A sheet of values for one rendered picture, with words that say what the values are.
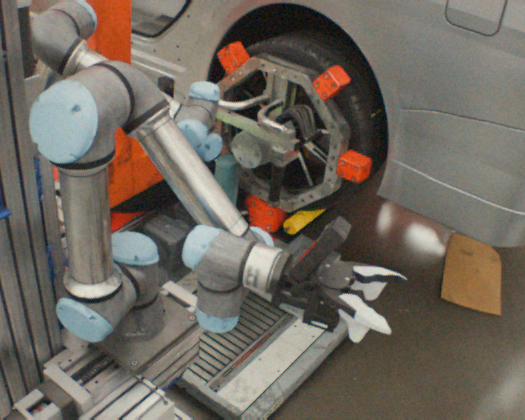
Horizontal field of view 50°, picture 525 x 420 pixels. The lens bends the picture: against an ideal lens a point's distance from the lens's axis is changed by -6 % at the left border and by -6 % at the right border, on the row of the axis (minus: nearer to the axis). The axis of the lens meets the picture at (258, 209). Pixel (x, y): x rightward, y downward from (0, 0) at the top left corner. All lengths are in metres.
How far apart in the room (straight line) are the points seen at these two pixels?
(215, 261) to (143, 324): 0.44
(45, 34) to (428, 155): 1.20
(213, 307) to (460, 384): 1.70
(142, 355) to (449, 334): 1.71
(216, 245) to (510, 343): 2.07
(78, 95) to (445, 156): 1.28
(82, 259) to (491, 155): 1.25
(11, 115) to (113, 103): 0.24
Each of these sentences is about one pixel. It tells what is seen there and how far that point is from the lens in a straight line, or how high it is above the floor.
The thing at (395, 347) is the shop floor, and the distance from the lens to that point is 2.61.
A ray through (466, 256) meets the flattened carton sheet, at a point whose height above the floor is 0.01.
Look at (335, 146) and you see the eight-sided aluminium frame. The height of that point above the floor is 0.91.
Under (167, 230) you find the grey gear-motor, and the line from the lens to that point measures 2.37.
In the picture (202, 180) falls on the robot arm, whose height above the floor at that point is 1.27.
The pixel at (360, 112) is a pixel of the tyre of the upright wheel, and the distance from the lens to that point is 2.00.
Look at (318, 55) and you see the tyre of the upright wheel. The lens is 2.03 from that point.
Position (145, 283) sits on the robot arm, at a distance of 1.27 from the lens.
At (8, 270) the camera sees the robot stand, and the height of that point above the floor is 1.04.
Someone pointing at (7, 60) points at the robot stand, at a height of 1.46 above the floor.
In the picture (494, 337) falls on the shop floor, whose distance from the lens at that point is 2.84.
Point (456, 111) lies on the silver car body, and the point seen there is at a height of 1.14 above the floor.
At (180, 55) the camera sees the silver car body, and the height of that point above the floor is 0.97.
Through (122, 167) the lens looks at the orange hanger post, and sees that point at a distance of 2.24.
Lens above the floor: 1.83
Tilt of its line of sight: 34 degrees down
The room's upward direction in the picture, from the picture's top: 6 degrees clockwise
